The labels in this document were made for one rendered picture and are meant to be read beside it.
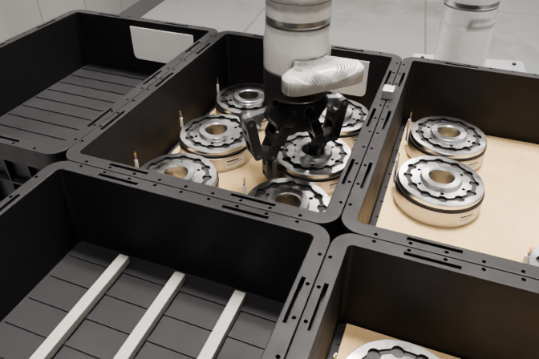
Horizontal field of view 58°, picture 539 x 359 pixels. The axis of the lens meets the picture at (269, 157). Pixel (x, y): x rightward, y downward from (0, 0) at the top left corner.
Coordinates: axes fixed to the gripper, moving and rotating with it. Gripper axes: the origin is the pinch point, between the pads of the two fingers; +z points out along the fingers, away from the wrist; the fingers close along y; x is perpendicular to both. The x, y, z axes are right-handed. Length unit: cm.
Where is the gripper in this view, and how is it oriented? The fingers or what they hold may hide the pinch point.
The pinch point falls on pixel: (293, 165)
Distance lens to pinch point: 63.7
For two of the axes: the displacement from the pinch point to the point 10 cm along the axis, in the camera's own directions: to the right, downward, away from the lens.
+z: 0.0, 8.2, 5.7
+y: -9.1, 2.4, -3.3
